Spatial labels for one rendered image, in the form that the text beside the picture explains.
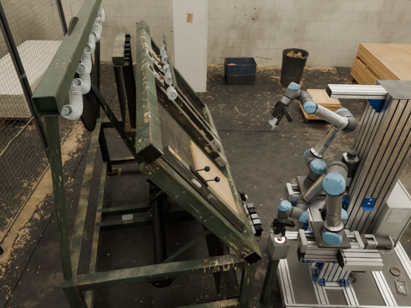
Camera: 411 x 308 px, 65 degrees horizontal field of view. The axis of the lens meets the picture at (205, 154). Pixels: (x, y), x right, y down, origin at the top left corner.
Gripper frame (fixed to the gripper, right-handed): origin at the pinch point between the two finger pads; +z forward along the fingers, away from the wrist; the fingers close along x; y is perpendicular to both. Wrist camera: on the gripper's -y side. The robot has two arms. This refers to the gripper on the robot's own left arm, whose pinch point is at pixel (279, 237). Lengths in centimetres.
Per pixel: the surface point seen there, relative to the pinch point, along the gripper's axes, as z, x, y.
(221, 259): 16.2, 0.7, 43.0
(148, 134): -96, -3, 86
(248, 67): 59, -442, -109
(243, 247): -1.8, 5.5, 28.9
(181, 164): -61, -19, 68
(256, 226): 18.8, -26.9, 7.1
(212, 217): -37, 6, 52
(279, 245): 2.0, 5.3, 1.8
